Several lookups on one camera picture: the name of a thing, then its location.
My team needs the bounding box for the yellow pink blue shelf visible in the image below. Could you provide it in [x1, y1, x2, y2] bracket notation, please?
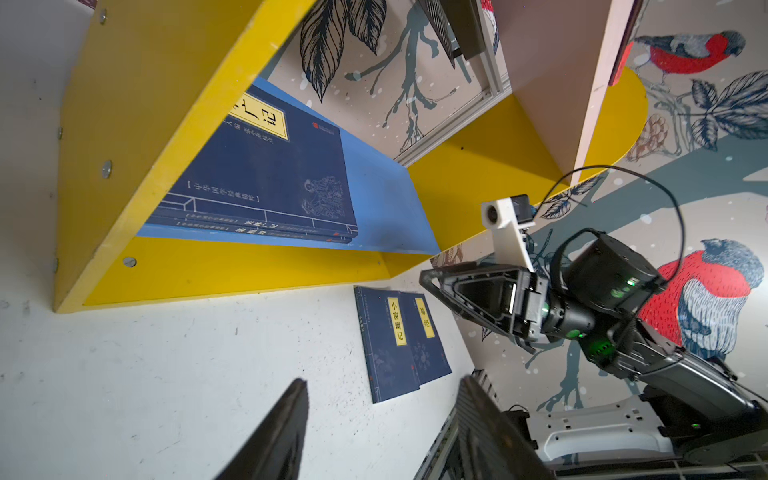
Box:
[53, 1, 648, 313]

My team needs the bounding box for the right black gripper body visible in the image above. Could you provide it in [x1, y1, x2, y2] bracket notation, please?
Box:
[499, 268, 594, 354]

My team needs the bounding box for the navy blue book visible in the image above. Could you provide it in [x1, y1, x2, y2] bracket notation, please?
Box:
[148, 86, 359, 239]
[354, 286, 420, 404]
[399, 292, 452, 385]
[139, 218, 353, 244]

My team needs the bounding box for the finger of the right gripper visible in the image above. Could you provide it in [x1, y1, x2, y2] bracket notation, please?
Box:
[419, 263, 522, 336]

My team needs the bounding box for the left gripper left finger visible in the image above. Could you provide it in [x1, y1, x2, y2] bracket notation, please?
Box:
[216, 378, 309, 480]

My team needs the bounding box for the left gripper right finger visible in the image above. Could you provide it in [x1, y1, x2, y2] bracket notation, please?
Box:
[446, 375, 554, 480]

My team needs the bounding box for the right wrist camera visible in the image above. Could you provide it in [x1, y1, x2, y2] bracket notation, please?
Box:
[481, 195, 534, 272]

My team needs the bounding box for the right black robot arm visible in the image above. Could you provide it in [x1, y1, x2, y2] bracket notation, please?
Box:
[419, 232, 767, 464]

